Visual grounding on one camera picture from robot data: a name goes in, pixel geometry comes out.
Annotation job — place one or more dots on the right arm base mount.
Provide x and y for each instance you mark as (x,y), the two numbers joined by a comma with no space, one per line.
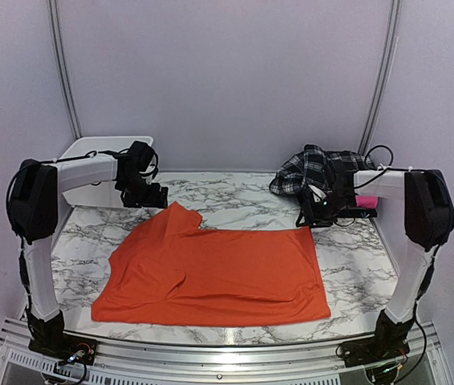
(367,351)

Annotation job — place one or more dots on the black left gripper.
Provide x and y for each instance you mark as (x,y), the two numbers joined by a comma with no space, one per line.
(152,200)

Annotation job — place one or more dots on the orange garment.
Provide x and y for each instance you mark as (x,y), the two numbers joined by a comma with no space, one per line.
(169,271)

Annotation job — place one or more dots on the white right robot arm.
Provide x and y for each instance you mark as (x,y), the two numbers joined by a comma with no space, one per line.
(428,215)

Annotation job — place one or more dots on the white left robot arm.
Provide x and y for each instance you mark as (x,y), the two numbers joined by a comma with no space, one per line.
(32,208)

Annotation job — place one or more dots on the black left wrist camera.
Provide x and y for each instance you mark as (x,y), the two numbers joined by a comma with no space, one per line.
(146,159)

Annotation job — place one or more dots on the aluminium front frame rail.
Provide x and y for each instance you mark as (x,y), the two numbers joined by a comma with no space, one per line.
(120,361)

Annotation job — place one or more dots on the black folded garment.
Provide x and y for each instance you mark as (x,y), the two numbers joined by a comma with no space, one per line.
(357,213)

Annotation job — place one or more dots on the aluminium corner post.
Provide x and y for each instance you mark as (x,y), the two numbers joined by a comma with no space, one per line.
(62,70)
(384,71)

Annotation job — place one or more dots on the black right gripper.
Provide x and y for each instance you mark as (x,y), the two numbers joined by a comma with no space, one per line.
(312,215)

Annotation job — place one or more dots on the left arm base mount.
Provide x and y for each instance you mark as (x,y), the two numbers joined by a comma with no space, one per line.
(72,349)

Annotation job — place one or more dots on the black white plaid skirt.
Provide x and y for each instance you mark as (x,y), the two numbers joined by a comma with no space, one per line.
(314,166)

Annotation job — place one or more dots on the white plastic laundry bin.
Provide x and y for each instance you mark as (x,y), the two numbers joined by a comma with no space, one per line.
(88,180)

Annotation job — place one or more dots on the left aluminium corner post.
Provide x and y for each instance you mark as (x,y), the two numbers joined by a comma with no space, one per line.
(62,70)

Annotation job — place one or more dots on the right aluminium corner post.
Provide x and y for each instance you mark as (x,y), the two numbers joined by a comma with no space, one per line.
(384,71)

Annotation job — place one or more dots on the pink folded garment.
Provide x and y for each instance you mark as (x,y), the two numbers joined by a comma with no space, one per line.
(366,202)

